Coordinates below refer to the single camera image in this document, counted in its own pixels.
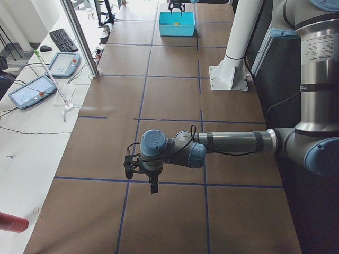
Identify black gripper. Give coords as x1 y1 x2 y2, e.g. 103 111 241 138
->
143 164 162 194
168 1 185 14

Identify teal plastic storage bin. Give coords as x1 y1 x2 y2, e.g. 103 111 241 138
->
159 12 195 37

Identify small metal cup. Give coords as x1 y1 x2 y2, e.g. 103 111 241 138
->
103 25 110 34

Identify reach grabber stick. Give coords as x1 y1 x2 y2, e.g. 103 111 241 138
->
34 50 78 122

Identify black keyboard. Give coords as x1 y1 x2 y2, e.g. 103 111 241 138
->
49 29 78 52

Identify teach pendant tablet far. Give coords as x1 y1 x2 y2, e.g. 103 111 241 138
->
48 52 81 78

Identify teach pendant tablet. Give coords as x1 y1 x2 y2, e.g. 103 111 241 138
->
8 75 57 110
48 52 81 78

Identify black computer mouse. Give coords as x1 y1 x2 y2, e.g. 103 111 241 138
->
39 45 52 52

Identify teach pendant tablet near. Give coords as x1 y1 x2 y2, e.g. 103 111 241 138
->
8 75 57 110

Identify red cylinder bottle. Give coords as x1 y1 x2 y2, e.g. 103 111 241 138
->
0 213 29 233

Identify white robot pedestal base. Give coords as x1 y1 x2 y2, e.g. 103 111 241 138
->
209 0 264 92

